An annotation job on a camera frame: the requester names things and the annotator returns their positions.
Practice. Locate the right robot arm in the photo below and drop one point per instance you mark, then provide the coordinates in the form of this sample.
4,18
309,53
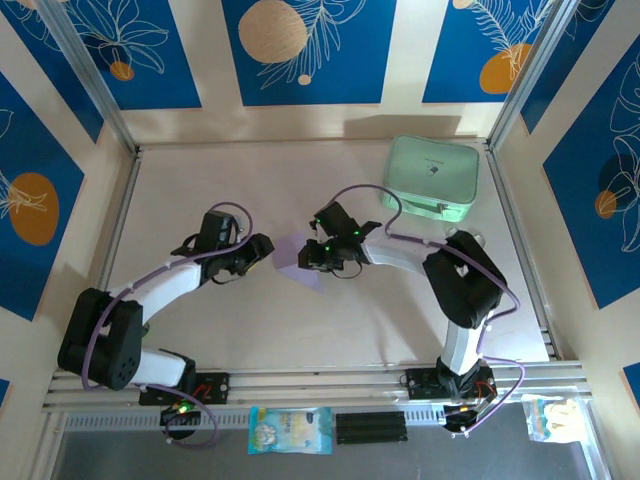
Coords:
465,285

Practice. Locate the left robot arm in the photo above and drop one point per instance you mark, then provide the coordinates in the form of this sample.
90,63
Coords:
100,340

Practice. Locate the mint green zip case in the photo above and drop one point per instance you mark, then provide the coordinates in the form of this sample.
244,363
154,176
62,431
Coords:
430,175

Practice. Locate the blue snack packet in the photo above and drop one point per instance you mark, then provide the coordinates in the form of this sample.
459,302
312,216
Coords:
290,430

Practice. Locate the black ribbed block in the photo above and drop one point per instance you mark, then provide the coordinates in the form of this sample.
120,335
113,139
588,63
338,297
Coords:
371,428

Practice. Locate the clear bag of yellow pieces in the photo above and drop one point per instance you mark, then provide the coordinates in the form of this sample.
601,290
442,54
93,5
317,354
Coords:
550,420

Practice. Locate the aluminium frame beam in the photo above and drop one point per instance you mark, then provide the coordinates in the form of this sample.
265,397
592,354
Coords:
320,385

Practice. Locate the aluminium table side rail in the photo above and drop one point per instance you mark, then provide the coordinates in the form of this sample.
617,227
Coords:
520,240
112,225

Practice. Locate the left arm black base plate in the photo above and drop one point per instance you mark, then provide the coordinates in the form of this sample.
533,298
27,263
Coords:
215,387

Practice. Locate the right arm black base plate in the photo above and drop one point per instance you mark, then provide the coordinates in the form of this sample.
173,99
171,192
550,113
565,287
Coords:
422,384

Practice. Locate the aluminium corner post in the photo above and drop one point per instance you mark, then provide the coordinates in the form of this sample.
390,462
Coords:
90,80
530,75

